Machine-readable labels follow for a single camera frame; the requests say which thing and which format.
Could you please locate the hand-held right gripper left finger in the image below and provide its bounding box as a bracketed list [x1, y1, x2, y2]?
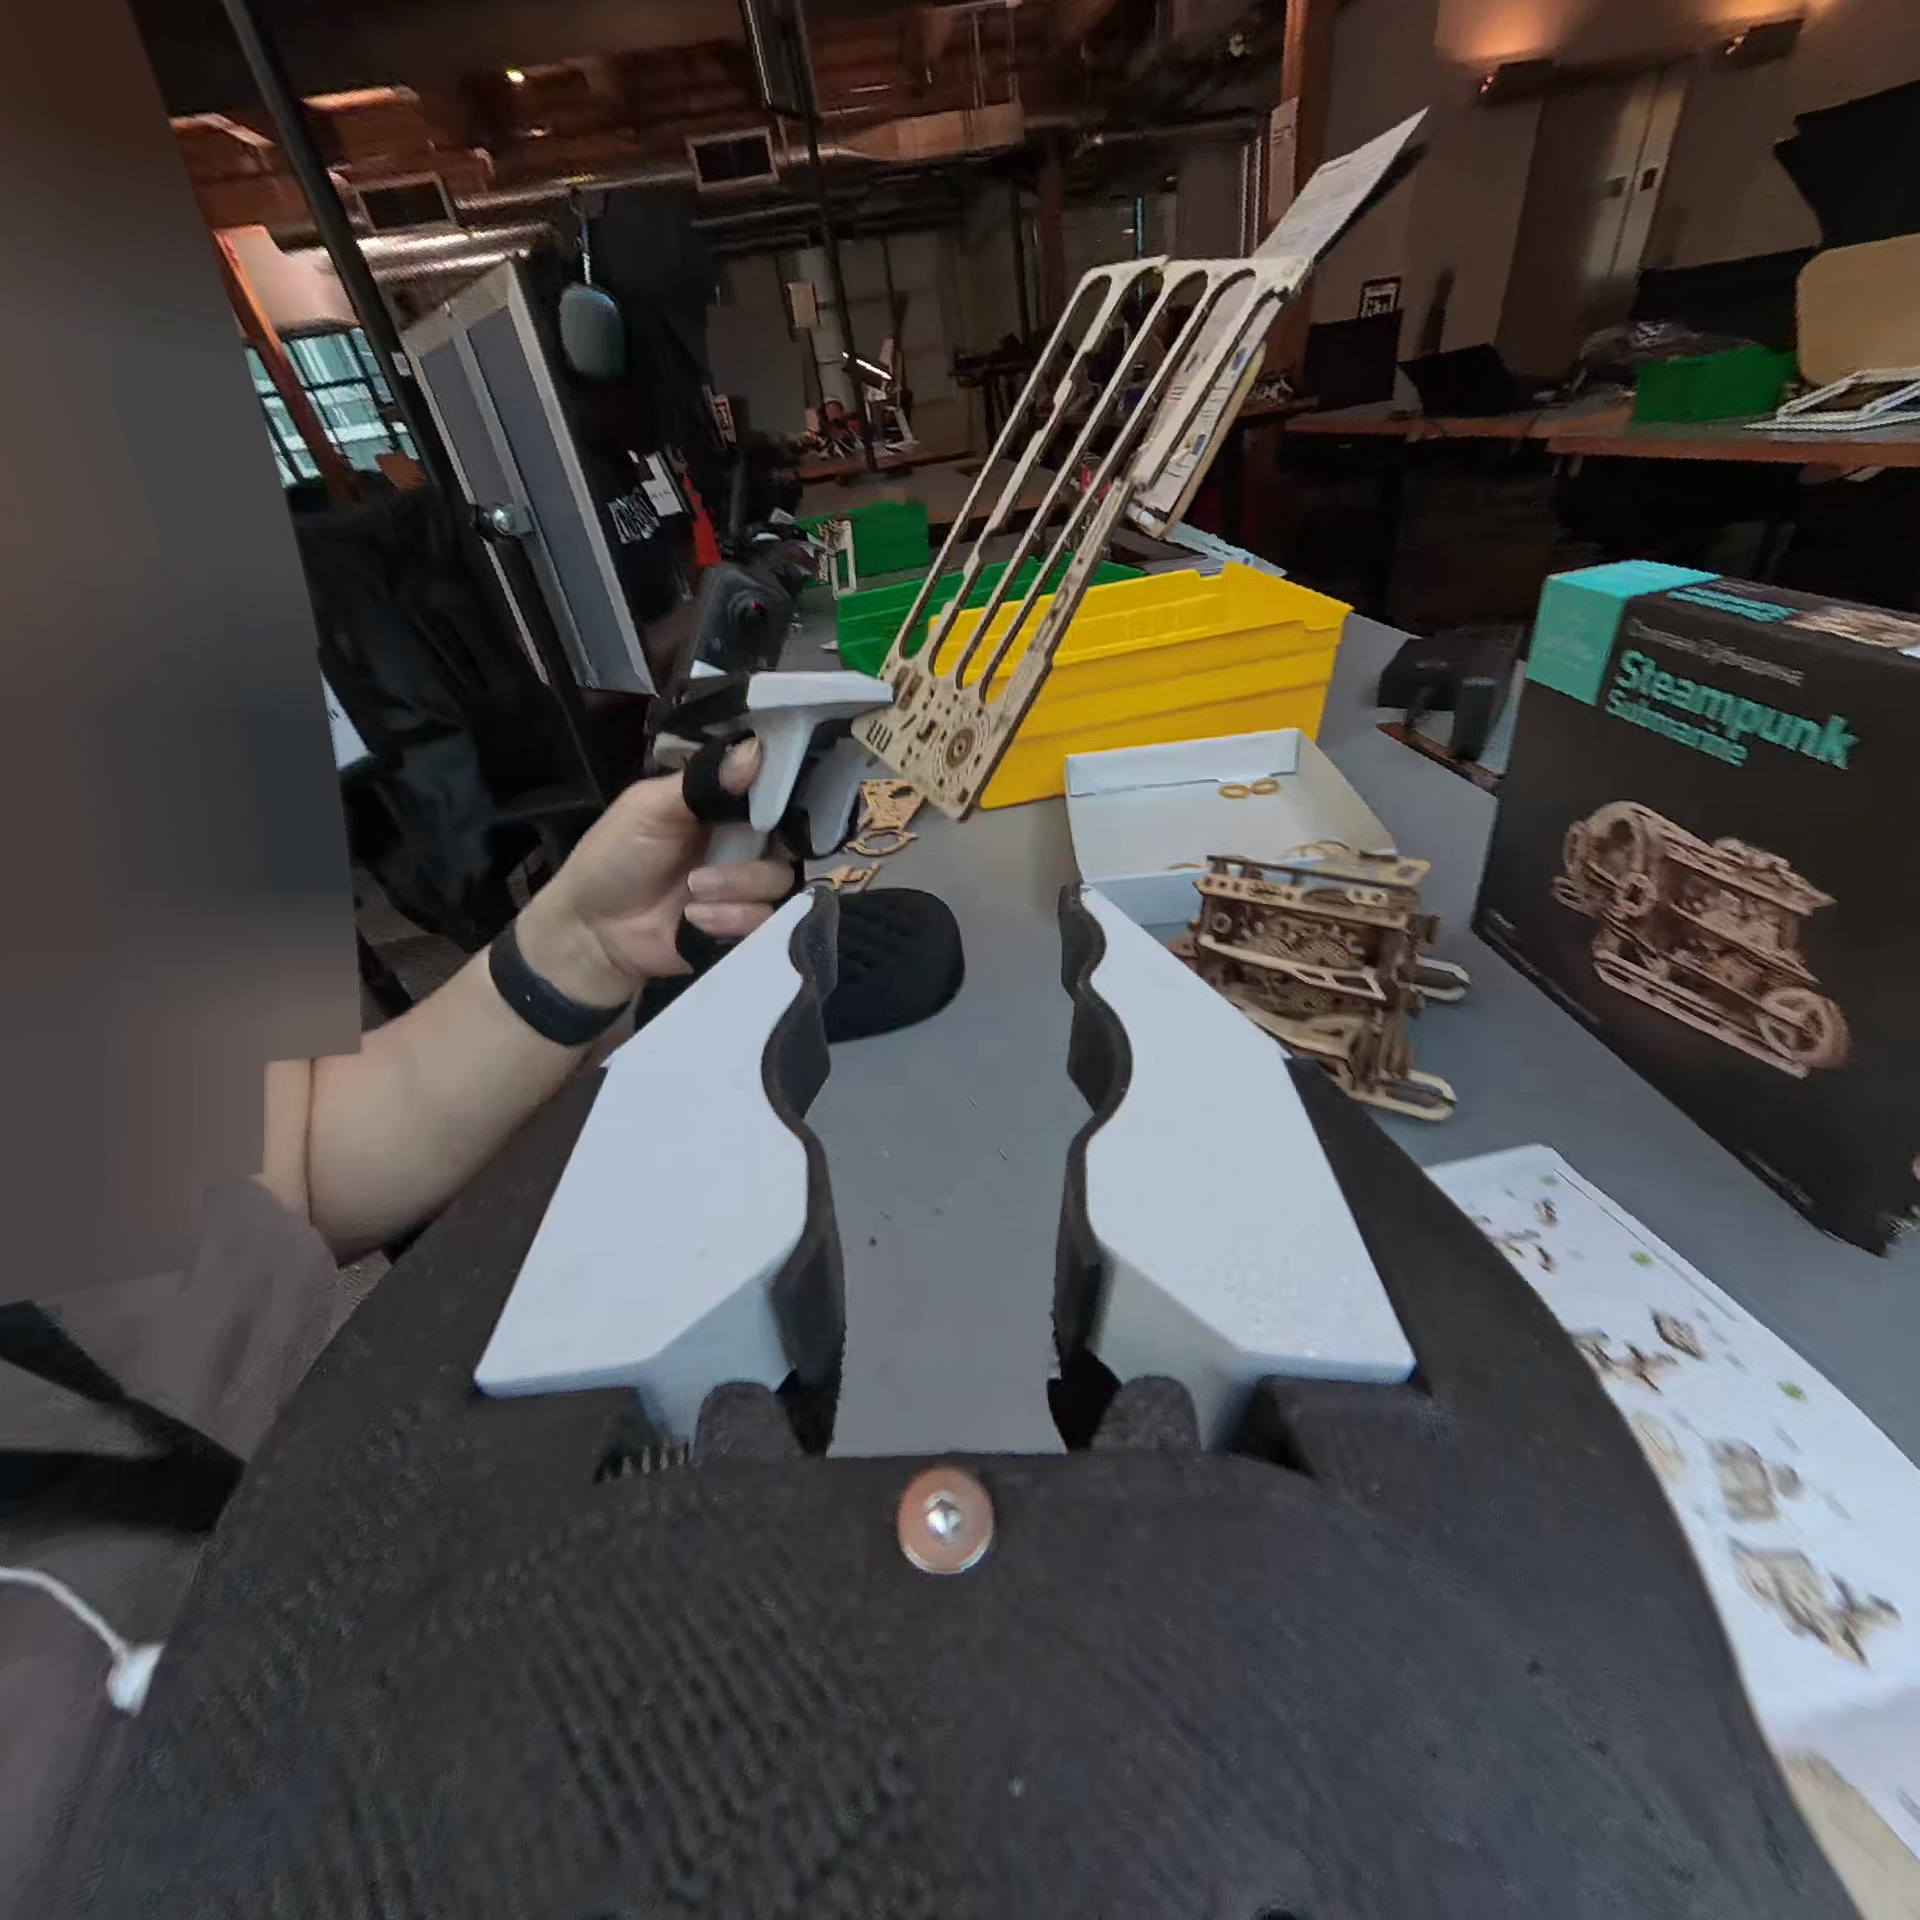
[473, 886, 847, 1444]

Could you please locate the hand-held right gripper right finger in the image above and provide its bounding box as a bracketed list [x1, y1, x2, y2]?
[1050, 881, 1417, 1449]

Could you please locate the wooden laser-cut part sheet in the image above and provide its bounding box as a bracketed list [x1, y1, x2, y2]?
[853, 252, 1311, 822]

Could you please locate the person's left forearm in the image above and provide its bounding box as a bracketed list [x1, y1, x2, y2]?
[263, 960, 602, 1264]

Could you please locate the wooden submarine model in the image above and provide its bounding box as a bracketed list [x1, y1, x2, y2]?
[1170, 844, 1474, 1125]

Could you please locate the black model kit box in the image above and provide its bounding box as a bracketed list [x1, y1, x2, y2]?
[1473, 559, 1920, 1260]

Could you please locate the person's left hand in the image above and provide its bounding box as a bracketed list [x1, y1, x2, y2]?
[517, 738, 805, 999]

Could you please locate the black mesh pad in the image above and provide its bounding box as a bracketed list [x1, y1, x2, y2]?
[816, 886, 968, 1047]

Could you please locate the black wristband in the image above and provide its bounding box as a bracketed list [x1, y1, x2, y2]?
[487, 920, 635, 1049]

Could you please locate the yellow plastic bin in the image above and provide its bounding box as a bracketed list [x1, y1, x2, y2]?
[931, 562, 1355, 813]

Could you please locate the white cardboard tray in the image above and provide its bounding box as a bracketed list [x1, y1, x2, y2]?
[1064, 726, 1402, 932]

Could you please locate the grey metal cabinet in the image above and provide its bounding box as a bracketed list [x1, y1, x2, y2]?
[403, 256, 656, 694]

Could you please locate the printed assembly booklet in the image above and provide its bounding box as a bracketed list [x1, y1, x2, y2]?
[1422, 1143, 1920, 1920]

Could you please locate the black desk device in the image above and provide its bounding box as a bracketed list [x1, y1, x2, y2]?
[1377, 622, 1528, 753]

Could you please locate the person's grey shirt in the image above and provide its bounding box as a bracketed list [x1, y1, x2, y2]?
[0, 1182, 351, 1920]

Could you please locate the black laptop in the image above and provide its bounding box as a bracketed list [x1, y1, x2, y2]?
[1399, 342, 1550, 420]

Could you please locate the small green plastic bin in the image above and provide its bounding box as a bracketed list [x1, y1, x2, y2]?
[1633, 344, 1800, 424]

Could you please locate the black strap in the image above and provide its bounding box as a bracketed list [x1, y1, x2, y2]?
[0, 1303, 246, 1536]

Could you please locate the white cord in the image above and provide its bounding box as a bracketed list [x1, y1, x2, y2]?
[0, 1559, 166, 1713]

